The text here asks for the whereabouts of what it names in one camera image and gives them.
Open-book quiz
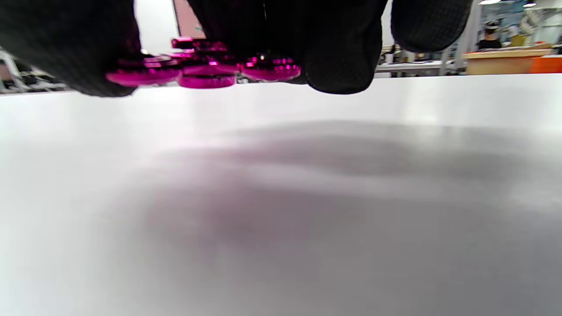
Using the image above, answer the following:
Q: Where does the magenta fidget spinner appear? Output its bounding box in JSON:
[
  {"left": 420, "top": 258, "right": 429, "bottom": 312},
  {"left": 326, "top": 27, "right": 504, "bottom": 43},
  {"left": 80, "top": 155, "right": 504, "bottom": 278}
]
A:
[{"left": 105, "top": 37, "right": 303, "bottom": 90}]

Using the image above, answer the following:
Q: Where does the person's right hand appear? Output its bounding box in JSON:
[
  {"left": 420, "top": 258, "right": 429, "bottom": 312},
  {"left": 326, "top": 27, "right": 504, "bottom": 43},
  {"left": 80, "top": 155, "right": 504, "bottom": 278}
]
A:
[{"left": 0, "top": 0, "right": 474, "bottom": 97}]

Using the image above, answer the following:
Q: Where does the orange plastic cup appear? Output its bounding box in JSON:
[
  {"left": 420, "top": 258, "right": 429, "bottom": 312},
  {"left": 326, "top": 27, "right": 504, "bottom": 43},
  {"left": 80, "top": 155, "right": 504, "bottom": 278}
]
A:
[{"left": 529, "top": 54, "right": 562, "bottom": 74}]

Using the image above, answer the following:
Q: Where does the long white desk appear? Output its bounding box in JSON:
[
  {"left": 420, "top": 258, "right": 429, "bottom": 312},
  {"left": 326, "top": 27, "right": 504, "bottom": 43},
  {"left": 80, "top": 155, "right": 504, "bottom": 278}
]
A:
[{"left": 375, "top": 59, "right": 458, "bottom": 79}]

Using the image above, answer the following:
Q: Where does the beige mixing bowl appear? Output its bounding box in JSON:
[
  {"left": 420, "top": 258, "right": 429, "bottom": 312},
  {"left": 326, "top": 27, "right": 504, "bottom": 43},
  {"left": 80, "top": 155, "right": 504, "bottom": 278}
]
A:
[{"left": 461, "top": 48, "right": 553, "bottom": 75}]

